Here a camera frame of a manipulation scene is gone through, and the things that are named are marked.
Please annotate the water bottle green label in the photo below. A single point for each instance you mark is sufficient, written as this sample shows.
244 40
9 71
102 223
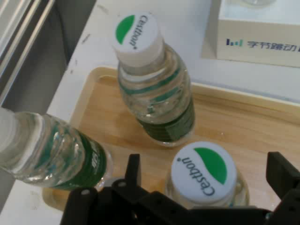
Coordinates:
201 168
58 152
159 98

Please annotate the white open cardboard box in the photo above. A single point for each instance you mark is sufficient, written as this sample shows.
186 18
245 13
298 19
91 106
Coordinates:
257 30

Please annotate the wooden tray cream rim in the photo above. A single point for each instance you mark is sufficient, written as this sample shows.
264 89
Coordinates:
234 126

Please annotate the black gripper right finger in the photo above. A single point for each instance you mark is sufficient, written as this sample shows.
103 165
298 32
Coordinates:
284 173

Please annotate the silver metal rail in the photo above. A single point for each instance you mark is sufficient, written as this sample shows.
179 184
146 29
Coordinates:
14 35

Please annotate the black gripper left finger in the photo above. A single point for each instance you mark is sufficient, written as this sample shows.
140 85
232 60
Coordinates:
134 168

